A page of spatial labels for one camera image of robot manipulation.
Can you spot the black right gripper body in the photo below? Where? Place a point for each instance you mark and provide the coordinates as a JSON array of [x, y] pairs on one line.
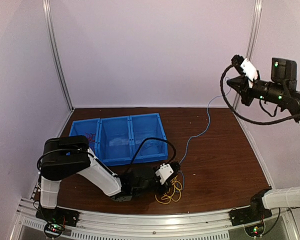
[[246, 100]]

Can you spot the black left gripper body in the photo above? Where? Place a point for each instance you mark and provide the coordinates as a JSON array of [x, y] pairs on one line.
[[168, 185]]

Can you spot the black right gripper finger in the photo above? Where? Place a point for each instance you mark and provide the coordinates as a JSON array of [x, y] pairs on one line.
[[237, 87], [236, 81]]

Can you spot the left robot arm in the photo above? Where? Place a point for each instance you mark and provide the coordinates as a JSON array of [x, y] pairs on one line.
[[66, 156]]

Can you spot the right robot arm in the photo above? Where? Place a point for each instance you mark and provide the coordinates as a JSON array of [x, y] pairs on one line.
[[282, 91]]

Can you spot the blue plastic bin right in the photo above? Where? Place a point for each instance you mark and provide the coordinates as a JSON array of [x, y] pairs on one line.
[[147, 132]]

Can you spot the blue plastic bin left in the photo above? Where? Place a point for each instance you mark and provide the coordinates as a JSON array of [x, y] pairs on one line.
[[88, 128]]

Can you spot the right circuit board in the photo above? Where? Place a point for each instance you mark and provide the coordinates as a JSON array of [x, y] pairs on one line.
[[255, 230]]

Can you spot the circuit board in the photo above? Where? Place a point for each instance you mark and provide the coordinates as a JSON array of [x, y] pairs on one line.
[[255, 230], [53, 230]]

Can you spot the left circuit board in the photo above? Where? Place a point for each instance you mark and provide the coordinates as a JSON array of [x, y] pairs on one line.
[[53, 230]]

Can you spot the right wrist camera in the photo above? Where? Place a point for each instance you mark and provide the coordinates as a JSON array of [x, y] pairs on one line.
[[246, 68]]

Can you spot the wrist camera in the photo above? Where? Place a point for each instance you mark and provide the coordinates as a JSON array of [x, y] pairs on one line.
[[167, 171], [246, 68]]

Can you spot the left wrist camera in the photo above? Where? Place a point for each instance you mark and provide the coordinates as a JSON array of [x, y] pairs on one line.
[[167, 171]]

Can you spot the right aluminium frame post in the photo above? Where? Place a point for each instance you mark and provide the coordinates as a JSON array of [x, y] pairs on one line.
[[255, 26]]

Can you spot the aluminium frame post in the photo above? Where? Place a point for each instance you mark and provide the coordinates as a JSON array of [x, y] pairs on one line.
[[255, 26], [55, 53]]

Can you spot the aluminium front rail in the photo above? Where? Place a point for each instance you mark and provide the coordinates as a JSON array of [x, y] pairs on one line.
[[214, 225]]

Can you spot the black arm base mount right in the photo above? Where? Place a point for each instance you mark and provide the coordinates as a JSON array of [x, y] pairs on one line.
[[243, 216]]

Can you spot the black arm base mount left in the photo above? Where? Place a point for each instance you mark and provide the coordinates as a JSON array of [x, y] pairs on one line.
[[58, 215]]

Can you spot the left aluminium frame post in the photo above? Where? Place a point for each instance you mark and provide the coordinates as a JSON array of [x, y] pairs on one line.
[[55, 53]]

